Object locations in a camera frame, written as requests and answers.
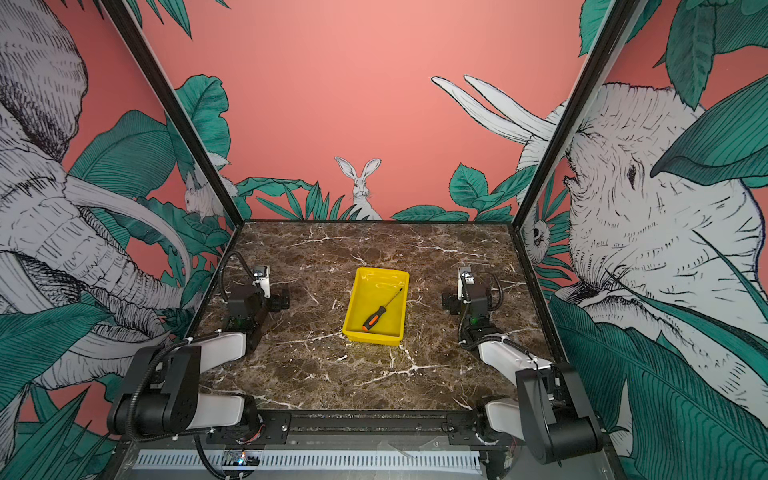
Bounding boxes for black orange handled screwdriver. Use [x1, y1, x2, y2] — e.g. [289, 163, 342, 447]
[362, 287, 404, 332]

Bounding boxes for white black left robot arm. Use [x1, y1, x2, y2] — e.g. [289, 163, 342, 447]
[107, 285, 290, 444]

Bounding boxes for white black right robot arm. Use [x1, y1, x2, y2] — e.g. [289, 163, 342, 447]
[441, 284, 604, 464]

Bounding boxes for yellow plastic bin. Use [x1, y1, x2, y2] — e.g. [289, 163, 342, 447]
[342, 267, 410, 347]

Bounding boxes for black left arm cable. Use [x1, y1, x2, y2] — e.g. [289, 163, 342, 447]
[219, 250, 259, 301]

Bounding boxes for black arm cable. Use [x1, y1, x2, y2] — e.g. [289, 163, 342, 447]
[482, 271, 505, 313]
[219, 250, 259, 301]

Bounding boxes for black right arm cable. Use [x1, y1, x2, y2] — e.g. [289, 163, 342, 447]
[482, 271, 505, 313]

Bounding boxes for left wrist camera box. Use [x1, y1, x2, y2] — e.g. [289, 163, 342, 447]
[252, 265, 271, 299]

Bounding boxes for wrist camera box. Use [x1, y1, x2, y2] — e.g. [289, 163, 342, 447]
[252, 265, 271, 299]
[457, 266, 475, 301]

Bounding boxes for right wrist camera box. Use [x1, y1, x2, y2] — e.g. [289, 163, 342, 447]
[457, 266, 475, 301]

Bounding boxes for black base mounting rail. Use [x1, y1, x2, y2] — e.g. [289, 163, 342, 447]
[206, 409, 517, 448]

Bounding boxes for white slotted cable duct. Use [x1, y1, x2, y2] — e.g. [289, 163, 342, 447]
[131, 449, 484, 472]

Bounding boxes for black enclosure corner post left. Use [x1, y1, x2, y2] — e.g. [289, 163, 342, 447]
[101, 0, 245, 229]

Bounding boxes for black enclosure corner post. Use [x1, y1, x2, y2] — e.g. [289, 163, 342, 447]
[512, 0, 647, 233]
[101, 0, 245, 229]

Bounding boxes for black enclosure corner post right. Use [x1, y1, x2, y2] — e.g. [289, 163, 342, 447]
[512, 0, 647, 233]

